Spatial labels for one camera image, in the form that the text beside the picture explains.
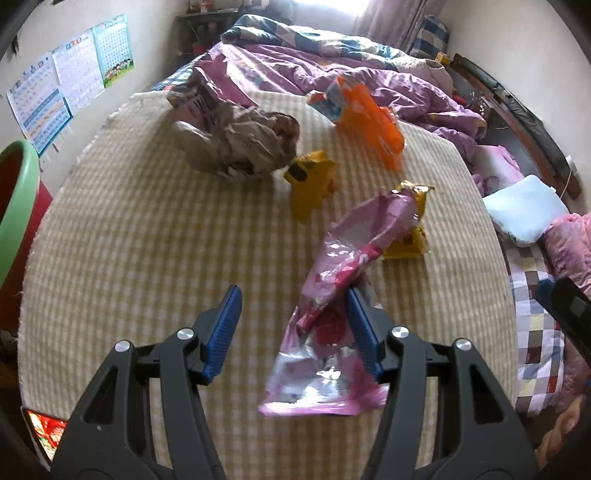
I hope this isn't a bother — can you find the pink foil wrapper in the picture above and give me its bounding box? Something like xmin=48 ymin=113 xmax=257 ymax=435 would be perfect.
xmin=259 ymin=188 xmax=419 ymax=417

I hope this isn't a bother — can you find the yellow snack bag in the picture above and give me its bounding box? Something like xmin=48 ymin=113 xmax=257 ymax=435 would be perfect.
xmin=382 ymin=179 xmax=436 ymax=261

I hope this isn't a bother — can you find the yellow snack box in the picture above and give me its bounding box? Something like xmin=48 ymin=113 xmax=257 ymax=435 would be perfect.
xmin=283 ymin=150 xmax=338 ymax=224

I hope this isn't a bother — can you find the brown paper bag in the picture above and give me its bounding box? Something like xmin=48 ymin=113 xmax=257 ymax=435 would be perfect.
xmin=172 ymin=102 xmax=301 ymax=179

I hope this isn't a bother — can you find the orange plastic wrapper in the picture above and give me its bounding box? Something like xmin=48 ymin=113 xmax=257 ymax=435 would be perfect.
xmin=306 ymin=75 xmax=407 ymax=173

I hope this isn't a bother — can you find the pink printed snack bag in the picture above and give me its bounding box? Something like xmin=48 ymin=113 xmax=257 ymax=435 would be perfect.
xmin=166 ymin=56 xmax=256 ymax=130

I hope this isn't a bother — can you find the person's right hand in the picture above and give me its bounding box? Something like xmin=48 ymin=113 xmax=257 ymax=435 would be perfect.
xmin=535 ymin=395 xmax=587 ymax=468

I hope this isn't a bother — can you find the smartphone with lit screen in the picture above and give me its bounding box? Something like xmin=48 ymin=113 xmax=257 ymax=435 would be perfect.
xmin=22 ymin=408 xmax=66 ymax=464

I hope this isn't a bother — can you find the colourful patchwork sheet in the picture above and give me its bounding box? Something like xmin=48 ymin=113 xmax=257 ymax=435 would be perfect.
xmin=499 ymin=236 xmax=565 ymax=416

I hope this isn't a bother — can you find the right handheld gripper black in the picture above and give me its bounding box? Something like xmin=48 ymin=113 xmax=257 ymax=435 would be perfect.
xmin=535 ymin=277 xmax=591 ymax=366

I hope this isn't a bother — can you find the beige checkered mat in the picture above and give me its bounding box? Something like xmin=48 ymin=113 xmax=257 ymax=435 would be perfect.
xmin=18 ymin=92 xmax=518 ymax=479

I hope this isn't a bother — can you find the light blue pillow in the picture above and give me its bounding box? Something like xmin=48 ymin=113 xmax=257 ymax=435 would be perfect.
xmin=483 ymin=175 xmax=569 ymax=247

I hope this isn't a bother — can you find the red bin with green rim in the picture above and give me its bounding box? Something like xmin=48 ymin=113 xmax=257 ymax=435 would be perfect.
xmin=0 ymin=140 xmax=52 ymax=334

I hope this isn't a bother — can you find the dark wooden headboard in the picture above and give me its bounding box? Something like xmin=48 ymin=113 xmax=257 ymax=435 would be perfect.
xmin=449 ymin=54 xmax=583 ymax=200

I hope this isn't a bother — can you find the left learning chart poster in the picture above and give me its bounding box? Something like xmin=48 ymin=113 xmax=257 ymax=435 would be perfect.
xmin=7 ymin=53 xmax=72 ymax=156

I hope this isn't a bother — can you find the learning chart poster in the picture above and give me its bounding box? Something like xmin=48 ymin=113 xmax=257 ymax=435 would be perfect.
xmin=52 ymin=30 xmax=104 ymax=116
xmin=7 ymin=53 xmax=72 ymax=156

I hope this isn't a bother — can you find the blue plaid bedsheet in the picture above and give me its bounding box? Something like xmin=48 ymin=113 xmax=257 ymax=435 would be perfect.
xmin=151 ymin=53 xmax=208 ymax=92

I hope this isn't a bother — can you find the purple quilt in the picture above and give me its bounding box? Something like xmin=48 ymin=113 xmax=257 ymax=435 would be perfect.
xmin=195 ymin=43 xmax=486 ymax=161

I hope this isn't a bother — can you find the middle learning chart poster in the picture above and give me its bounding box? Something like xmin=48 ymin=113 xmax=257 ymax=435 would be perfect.
xmin=52 ymin=30 xmax=104 ymax=116

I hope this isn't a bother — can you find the plaid pillow by curtain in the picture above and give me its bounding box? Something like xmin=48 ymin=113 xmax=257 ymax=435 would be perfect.
xmin=410 ymin=15 xmax=450 ymax=60

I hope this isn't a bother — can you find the right green learning poster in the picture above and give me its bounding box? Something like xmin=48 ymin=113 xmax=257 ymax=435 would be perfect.
xmin=91 ymin=14 xmax=134 ymax=88

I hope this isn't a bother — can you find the dark side desk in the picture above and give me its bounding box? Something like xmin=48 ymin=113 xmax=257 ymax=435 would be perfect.
xmin=173 ymin=8 xmax=238 ymax=66

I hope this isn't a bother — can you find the right pink curtain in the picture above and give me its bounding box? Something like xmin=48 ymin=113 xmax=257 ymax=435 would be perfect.
xmin=353 ymin=0 xmax=446 ymax=52

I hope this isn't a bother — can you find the blue patchwork blanket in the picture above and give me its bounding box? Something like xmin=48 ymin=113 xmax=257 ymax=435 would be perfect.
xmin=221 ymin=14 xmax=453 ymax=91

